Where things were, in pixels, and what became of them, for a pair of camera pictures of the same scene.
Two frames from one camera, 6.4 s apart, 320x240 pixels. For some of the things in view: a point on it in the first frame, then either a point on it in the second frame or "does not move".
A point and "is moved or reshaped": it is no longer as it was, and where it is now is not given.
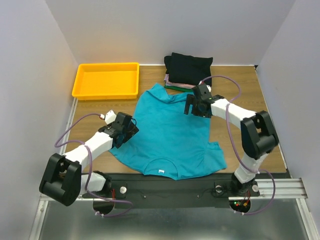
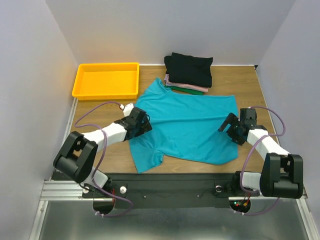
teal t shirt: x=170 y=144 is moved or reshaped
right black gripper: x=189 y=104 to x=232 y=128
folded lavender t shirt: x=166 y=78 does not move
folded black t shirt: x=187 y=70 does not move
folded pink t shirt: x=181 y=85 does not move
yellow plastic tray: x=107 y=81 does not move
